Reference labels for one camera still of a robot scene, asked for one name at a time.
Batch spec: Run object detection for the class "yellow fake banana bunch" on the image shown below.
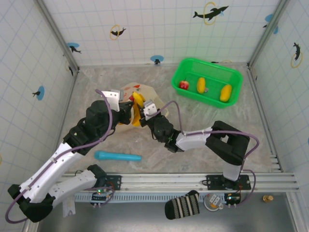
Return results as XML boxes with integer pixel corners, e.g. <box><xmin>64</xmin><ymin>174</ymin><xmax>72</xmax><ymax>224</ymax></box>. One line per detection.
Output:
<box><xmin>131</xmin><ymin>91</ymin><xmax>146</xmax><ymax>128</ymax></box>

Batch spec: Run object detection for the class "beige cloth bag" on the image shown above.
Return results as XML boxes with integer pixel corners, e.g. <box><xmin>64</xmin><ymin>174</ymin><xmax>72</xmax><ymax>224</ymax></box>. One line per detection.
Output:
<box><xmin>117</xmin><ymin>82</ymin><xmax>169</xmax><ymax>131</ymax></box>

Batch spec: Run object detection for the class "teal plastic toy cylinder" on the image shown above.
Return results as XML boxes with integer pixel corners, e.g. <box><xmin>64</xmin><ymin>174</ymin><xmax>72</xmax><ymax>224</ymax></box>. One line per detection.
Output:
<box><xmin>94</xmin><ymin>150</ymin><xmax>142</xmax><ymax>162</ymax></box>

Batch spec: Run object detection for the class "green plastic basket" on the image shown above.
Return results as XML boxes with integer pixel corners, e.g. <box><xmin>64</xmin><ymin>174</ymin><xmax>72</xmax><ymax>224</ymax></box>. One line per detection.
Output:
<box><xmin>170</xmin><ymin>57</ymin><xmax>243</xmax><ymax>109</ymax></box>

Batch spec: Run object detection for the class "blue circle seal sticker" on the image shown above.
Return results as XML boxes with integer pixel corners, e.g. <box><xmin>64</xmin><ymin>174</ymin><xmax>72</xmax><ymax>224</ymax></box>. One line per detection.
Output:
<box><xmin>32</xmin><ymin>86</ymin><xmax>45</xmax><ymax>101</ymax></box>

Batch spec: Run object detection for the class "blue circle shark sticker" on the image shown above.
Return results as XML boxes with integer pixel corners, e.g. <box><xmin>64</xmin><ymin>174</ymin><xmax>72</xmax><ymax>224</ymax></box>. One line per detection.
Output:
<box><xmin>66</xmin><ymin>42</ymin><xmax>82</xmax><ymax>54</ymax></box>

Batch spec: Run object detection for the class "black and white striped sock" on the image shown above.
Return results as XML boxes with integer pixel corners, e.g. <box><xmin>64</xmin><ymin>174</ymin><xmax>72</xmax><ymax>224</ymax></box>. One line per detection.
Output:
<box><xmin>164</xmin><ymin>190</ymin><xmax>200</xmax><ymax>220</ymax></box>

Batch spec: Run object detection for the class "white round disc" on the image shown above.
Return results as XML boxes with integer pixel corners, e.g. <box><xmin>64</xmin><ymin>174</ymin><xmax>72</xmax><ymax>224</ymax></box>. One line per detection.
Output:
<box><xmin>203</xmin><ymin>194</ymin><xmax>224</xmax><ymax>212</ymax></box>

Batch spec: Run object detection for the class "white paper tag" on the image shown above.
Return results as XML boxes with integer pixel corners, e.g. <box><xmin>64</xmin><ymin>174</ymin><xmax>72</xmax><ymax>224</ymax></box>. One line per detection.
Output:
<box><xmin>62</xmin><ymin>196</ymin><xmax>76</xmax><ymax>218</ymax></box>

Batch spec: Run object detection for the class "blue patch whale sticker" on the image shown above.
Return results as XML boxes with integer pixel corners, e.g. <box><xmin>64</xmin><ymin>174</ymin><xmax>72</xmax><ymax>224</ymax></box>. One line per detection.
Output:
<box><xmin>263</xmin><ymin>13</ymin><xmax>280</xmax><ymax>34</ymax></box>

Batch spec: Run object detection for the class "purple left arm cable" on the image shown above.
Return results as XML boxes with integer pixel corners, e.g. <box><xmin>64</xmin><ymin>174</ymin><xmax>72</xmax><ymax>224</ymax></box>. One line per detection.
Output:
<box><xmin>4</xmin><ymin>88</ymin><xmax>114</xmax><ymax>223</ymax></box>

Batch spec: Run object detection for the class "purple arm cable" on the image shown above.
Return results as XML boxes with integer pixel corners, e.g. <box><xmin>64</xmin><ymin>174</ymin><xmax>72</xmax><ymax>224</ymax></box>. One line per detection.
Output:
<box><xmin>144</xmin><ymin>100</ymin><xmax>260</xmax><ymax>207</ymax></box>
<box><xmin>4</xmin><ymin>88</ymin><xmax>114</xmax><ymax>223</ymax></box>

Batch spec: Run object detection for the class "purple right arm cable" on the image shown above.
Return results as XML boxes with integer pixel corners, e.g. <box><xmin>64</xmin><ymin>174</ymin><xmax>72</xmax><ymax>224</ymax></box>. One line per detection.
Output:
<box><xmin>144</xmin><ymin>100</ymin><xmax>260</xmax><ymax>207</ymax></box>

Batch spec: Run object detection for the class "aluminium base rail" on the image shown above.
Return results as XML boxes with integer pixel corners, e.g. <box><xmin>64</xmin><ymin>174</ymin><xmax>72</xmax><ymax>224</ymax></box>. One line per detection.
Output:
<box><xmin>52</xmin><ymin>172</ymin><xmax>300</xmax><ymax>194</ymax></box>

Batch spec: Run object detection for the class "yellow ring seal sticker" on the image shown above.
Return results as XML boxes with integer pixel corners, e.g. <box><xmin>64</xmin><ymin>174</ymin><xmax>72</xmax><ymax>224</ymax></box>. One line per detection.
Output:
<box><xmin>65</xmin><ymin>60</ymin><xmax>74</xmax><ymax>77</ymax></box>

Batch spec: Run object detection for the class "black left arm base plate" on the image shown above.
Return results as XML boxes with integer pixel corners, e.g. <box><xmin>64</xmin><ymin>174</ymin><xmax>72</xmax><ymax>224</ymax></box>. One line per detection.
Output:
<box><xmin>104</xmin><ymin>174</ymin><xmax>123</xmax><ymax>191</ymax></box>

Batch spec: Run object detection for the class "white slotted cable duct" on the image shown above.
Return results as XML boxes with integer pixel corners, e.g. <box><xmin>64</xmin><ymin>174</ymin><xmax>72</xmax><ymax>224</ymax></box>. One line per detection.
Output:
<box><xmin>72</xmin><ymin>193</ymin><xmax>227</xmax><ymax>203</ymax></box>

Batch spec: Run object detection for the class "small dolphin ring sticker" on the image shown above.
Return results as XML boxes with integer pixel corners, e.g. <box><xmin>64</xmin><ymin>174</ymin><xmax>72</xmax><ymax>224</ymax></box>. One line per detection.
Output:
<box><xmin>110</xmin><ymin>24</ymin><xmax>127</xmax><ymax>41</ymax></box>

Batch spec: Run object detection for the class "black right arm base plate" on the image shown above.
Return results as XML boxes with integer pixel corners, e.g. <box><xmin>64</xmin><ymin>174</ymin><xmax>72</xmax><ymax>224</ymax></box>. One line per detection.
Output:
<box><xmin>206</xmin><ymin>174</ymin><xmax>252</xmax><ymax>191</ymax></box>

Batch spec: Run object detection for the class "aluminium corner post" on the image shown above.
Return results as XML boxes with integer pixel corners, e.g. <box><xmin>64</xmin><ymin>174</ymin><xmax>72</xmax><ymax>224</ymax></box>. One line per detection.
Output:
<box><xmin>36</xmin><ymin>0</ymin><xmax>80</xmax><ymax>73</ymax></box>
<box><xmin>248</xmin><ymin>0</ymin><xmax>290</xmax><ymax>67</ymax></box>

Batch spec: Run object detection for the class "aluminium side rail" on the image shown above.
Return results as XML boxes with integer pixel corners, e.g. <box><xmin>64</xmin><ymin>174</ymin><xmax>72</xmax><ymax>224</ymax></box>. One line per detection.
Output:
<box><xmin>247</xmin><ymin>63</ymin><xmax>283</xmax><ymax>173</ymax></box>

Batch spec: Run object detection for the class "large dolphin ring sticker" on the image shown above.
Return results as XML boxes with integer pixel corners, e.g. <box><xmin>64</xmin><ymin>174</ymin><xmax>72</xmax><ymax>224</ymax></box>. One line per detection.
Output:
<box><xmin>192</xmin><ymin>1</ymin><xmax>229</xmax><ymax>26</ymax></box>

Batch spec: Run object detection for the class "upright dolphin ring sticker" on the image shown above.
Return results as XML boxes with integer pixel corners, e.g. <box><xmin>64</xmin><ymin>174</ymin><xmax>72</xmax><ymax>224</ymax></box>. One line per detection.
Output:
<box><xmin>290</xmin><ymin>42</ymin><xmax>304</xmax><ymax>69</ymax></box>

